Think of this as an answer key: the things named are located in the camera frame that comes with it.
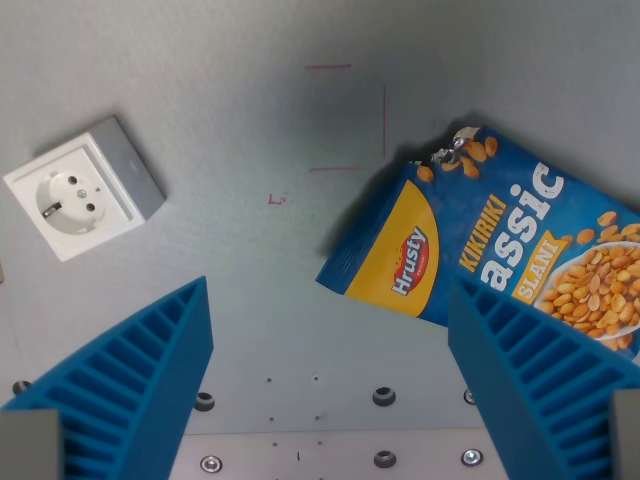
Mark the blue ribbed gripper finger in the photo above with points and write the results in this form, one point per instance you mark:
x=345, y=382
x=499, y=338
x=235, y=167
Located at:
x=135, y=370
x=540, y=380

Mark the silver screw head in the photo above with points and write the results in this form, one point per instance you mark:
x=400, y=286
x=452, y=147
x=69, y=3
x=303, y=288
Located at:
x=211, y=463
x=471, y=456
x=469, y=396

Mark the white electrical wall socket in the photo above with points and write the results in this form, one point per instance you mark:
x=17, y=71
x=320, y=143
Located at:
x=82, y=192

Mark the blue peanut snack bag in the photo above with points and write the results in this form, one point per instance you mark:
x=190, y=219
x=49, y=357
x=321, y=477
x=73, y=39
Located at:
x=505, y=240

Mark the grey threaded insert hole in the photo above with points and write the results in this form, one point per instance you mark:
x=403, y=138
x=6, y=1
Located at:
x=20, y=386

